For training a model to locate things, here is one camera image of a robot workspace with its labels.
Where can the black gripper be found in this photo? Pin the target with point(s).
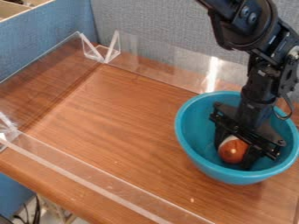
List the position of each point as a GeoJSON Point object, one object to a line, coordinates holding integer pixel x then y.
{"type": "Point", "coordinates": [264, 141]}

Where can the brown and white toy mushroom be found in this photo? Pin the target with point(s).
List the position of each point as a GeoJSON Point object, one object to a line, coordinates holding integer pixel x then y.
{"type": "Point", "coordinates": [232, 150]}

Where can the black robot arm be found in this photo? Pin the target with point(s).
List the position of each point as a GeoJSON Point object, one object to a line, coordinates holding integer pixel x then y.
{"type": "Point", "coordinates": [247, 26]}

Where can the blue plastic bowl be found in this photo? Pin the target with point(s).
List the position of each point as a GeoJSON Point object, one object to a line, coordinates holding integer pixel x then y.
{"type": "Point", "coordinates": [195, 134]}

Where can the clear acrylic back barrier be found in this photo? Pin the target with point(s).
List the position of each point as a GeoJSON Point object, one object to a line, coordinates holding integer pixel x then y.
{"type": "Point", "coordinates": [189, 70]}

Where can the clear acrylic barrier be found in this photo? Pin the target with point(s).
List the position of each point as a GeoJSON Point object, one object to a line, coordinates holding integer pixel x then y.
{"type": "Point", "coordinates": [189, 70]}
{"type": "Point", "coordinates": [141, 202]}
{"type": "Point", "coordinates": [76, 43]}

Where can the clear acrylic front barrier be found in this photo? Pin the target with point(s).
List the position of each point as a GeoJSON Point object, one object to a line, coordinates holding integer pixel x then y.
{"type": "Point", "coordinates": [141, 202]}

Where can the clear acrylic left barrier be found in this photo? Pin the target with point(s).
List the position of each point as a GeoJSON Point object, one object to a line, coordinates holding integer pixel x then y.
{"type": "Point", "coordinates": [76, 43]}

